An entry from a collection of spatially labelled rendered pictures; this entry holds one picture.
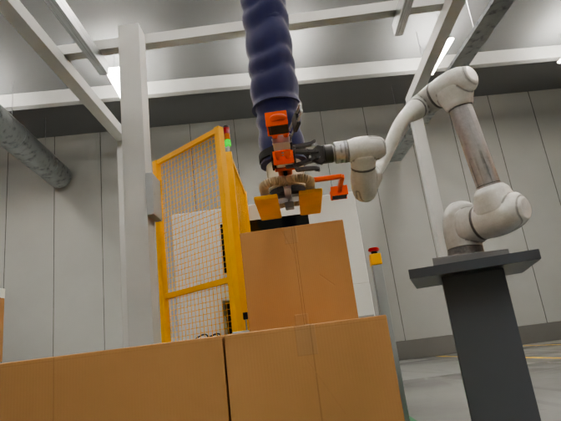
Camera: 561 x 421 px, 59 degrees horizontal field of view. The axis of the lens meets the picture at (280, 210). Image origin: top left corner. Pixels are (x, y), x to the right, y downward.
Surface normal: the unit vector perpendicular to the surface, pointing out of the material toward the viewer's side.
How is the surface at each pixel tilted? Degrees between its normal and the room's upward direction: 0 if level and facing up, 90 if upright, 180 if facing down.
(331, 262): 90
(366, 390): 90
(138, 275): 90
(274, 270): 90
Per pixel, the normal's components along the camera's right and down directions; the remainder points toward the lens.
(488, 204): -0.76, 0.00
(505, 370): -0.31, -0.22
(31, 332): 0.03, -0.28
